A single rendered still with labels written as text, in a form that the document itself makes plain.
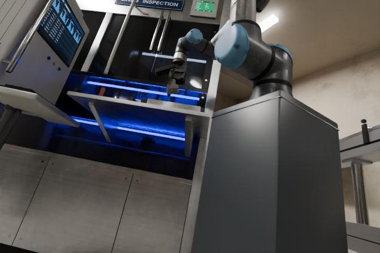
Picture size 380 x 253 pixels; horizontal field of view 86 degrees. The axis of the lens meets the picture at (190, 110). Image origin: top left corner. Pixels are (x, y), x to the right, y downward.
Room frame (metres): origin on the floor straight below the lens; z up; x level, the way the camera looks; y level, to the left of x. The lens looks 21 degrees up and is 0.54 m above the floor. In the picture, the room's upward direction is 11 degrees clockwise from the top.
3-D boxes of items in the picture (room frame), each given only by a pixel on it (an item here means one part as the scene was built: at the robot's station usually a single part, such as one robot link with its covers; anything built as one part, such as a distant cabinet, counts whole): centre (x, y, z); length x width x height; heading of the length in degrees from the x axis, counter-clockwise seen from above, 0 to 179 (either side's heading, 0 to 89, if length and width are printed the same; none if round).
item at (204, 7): (1.27, 0.05, 1.96); 0.21 x 0.01 x 0.21; 83
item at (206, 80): (1.26, -0.07, 1.40); 0.05 x 0.01 x 0.80; 83
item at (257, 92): (0.56, -0.24, 0.84); 0.15 x 0.15 x 0.10
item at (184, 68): (0.97, 0.10, 1.12); 0.09 x 0.08 x 0.12; 83
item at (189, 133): (1.09, -0.02, 0.80); 0.34 x 0.03 x 0.13; 173
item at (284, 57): (0.56, -0.23, 0.96); 0.13 x 0.12 x 0.14; 116
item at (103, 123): (1.15, 0.48, 0.80); 0.34 x 0.03 x 0.13; 173
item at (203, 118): (1.13, 0.23, 0.87); 0.70 x 0.48 x 0.02; 83
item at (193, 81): (1.29, 0.12, 1.51); 0.43 x 0.01 x 0.59; 83
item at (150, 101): (1.07, 0.06, 0.90); 0.34 x 0.26 x 0.04; 173
